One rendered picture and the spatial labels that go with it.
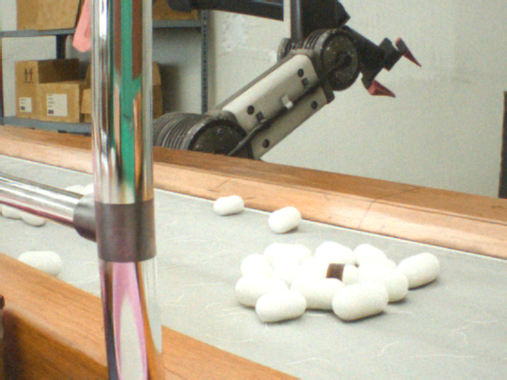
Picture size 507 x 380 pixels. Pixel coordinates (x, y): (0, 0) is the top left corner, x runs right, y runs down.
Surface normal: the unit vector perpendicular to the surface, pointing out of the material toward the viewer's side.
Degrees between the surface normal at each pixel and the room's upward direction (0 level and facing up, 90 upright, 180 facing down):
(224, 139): 90
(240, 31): 90
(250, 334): 0
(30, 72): 89
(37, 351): 90
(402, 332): 0
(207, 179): 45
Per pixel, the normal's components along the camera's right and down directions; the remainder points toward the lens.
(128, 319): -0.01, 0.18
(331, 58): 0.60, 0.15
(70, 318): -0.01, -0.98
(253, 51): -0.66, 0.14
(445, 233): -0.51, -0.60
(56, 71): 0.80, 0.10
